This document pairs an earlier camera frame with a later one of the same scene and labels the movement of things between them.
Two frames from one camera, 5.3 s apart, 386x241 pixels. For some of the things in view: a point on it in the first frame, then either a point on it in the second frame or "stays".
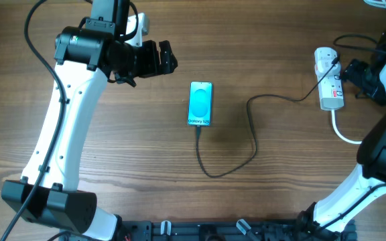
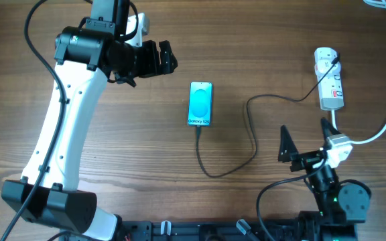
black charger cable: [252, 124] stays
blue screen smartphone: [200, 103] stays
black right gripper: [352, 74] -> [289, 150]
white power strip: [330, 86] stays
